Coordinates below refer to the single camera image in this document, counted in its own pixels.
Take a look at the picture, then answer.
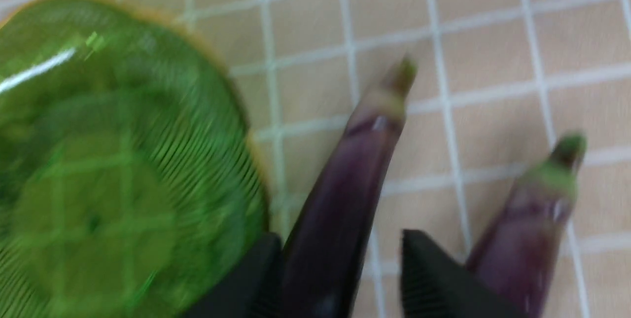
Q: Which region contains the purple eggplant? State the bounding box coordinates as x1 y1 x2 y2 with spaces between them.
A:
281 56 417 318
464 132 588 318

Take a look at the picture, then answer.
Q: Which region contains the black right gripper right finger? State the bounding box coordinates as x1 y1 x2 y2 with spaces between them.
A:
401 229 525 318

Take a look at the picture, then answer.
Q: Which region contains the checkered beige tablecloth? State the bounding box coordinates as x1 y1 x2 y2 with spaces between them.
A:
1 0 631 318

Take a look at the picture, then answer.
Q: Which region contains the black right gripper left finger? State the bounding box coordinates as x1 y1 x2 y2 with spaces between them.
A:
183 233 282 318

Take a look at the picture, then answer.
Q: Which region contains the green glass plate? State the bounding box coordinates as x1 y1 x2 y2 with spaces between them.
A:
1 0 270 318

